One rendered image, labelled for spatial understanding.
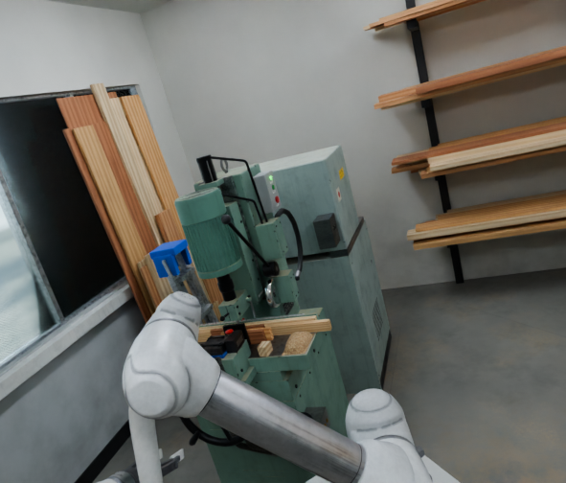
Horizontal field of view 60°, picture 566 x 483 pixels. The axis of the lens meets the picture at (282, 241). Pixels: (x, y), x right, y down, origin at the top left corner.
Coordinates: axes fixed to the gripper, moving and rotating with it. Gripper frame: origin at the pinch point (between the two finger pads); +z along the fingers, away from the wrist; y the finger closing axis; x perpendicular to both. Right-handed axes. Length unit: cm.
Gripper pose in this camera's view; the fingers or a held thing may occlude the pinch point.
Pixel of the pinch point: (167, 456)
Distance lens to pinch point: 177.1
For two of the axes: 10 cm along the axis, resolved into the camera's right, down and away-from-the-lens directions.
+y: -9.2, 1.5, 3.7
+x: 1.4, 9.9, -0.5
